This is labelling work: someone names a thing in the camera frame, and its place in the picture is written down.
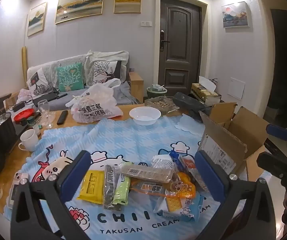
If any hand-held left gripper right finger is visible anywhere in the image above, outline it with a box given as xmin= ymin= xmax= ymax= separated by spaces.
xmin=195 ymin=150 xmax=277 ymax=240

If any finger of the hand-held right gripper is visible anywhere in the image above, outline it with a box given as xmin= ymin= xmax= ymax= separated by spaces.
xmin=256 ymin=152 xmax=287 ymax=180
xmin=266 ymin=123 xmax=287 ymax=141

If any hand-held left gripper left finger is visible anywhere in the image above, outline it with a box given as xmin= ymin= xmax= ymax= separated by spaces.
xmin=10 ymin=150 xmax=92 ymax=240

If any yellow snack packet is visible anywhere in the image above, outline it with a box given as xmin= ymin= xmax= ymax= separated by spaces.
xmin=78 ymin=170 xmax=105 ymax=205

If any orange cartoon snack packet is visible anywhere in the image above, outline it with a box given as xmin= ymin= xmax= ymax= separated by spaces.
xmin=129 ymin=172 xmax=197 ymax=198

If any dark seaweed snack packet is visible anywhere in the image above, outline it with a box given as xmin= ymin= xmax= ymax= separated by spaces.
xmin=103 ymin=165 xmax=123 ymax=211

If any blue snack packet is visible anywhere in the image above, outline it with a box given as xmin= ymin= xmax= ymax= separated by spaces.
xmin=170 ymin=150 xmax=184 ymax=166

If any brown cardboard box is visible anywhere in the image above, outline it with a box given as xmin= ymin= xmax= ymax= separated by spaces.
xmin=198 ymin=102 xmax=272 ymax=178

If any blue white cracker packet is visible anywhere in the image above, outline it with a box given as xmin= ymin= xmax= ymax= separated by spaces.
xmin=153 ymin=192 xmax=207 ymax=223

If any green snack packet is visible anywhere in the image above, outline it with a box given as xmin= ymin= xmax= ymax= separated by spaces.
xmin=112 ymin=175 xmax=131 ymax=205

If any white striped snack packet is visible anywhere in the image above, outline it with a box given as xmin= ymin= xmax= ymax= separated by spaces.
xmin=150 ymin=155 xmax=177 ymax=173

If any clear tray snack packet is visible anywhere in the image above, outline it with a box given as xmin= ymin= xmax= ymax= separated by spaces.
xmin=120 ymin=162 xmax=175 ymax=183

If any white mug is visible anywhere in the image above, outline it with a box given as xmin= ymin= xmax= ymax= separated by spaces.
xmin=18 ymin=129 xmax=39 ymax=152

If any black remote control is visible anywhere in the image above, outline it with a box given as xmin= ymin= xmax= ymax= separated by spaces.
xmin=56 ymin=110 xmax=68 ymax=125

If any clear wine glass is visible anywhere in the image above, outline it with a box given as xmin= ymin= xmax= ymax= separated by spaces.
xmin=37 ymin=100 xmax=49 ymax=128
xmin=46 ymin=111 xmax=56 ymax=130

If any small spice jar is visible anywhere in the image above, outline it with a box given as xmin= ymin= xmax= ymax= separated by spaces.
xmin=27 ymin=117 xmax=42 ymax=137

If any blue printed tablecloth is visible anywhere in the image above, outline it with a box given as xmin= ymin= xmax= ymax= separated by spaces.
xmin=3 ymin=115 xmax=235 ymax=240

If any white printed plastic bag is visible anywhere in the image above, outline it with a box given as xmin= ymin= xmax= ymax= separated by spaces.
xmin=66 ymin=78 xmax=123 ymax=124

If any black bag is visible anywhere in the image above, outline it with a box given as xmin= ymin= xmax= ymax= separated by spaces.
xmin=172 ymin=92 xmax=212 ymax=123

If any red bowl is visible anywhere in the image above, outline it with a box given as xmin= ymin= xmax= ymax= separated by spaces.
xmin=13 ymin=108 xmax=35 ymax=122

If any black laptop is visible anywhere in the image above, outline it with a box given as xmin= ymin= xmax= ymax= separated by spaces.
xmin=32 ymin=92 xmax=59 ymax=106

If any glass tray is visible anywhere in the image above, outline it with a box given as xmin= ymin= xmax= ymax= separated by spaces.
xmin=145 ymin=96 xmax=180 ymax=116

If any white plastic bowl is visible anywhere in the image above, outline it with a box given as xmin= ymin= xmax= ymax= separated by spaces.
xmin=129 ymin=106 xmax=162 ymax=126

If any pink plastic bag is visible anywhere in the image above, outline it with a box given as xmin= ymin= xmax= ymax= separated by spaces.
xmin=18 ymin=88 xmax=33 ymax=102

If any green trash bin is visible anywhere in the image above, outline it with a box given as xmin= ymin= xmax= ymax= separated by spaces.
xmin=146 ymin=84 xmax=168 ymax=98

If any teal tree print cushion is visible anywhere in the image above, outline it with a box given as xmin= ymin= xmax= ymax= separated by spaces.
xmin=56 ymin=63 xmax=85 ymax=93

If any white cushion red tag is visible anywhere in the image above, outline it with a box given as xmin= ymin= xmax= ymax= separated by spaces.
xmin=26 ymin=68 xmax=49 ymax=96

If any white black water dispenser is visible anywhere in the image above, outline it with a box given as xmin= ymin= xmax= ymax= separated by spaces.
xmin=0 ymin=93 xmax=12 ymax=116

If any white cushion tree print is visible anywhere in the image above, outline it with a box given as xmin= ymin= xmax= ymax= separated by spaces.
xmin=92 ymin=60 xmax=122 ymax=85

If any wooden sofa armrest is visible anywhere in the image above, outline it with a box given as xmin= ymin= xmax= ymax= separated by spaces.
xmin=128 ymin=71 xmax=144 ymax=103

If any grey sofa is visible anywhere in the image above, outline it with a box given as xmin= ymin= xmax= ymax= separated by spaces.
xmin=27 ymin=52 xmax=144 ymax=106

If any wooden stick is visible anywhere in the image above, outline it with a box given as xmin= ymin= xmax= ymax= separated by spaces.
xmin=21 ymin=46 xmax=28 ymax=87

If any blue mountain canvas painting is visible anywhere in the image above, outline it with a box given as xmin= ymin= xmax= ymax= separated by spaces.
xmin=221 ymin=1 xmax=249 ymax=28

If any dark brown door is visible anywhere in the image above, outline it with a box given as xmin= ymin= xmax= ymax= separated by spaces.
xmin=158 ymin=0 xmax=202 ymax=97

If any small mountain painting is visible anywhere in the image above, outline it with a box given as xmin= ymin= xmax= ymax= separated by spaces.
xmin=27 ymin=2 xmax=47 ymax=37

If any wide golden tree painting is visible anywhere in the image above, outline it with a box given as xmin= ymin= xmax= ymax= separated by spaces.
xmin=55 ymin=0 xmax=106 ymax=25

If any white wall panel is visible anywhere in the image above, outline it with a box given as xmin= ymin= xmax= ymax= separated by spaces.
xmin=228 ymin=77 xmax=245 ymax=100

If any black door handle lock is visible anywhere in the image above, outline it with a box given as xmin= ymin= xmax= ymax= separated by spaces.
xmin=160 ymin=29 xmax=171 ymax=53

